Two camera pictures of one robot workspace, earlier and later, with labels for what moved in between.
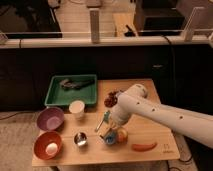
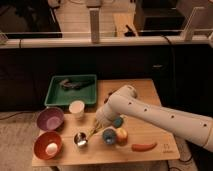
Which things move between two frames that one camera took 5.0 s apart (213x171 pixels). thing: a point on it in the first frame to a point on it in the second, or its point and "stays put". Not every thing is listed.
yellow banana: (106, 131) to (91, 131)
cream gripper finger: (113, 125) to (98, 125)
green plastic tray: (63, 89) stays put
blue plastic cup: (110, 137) stays put
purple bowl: (50, 119) stays put
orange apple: (122, 135) stays put
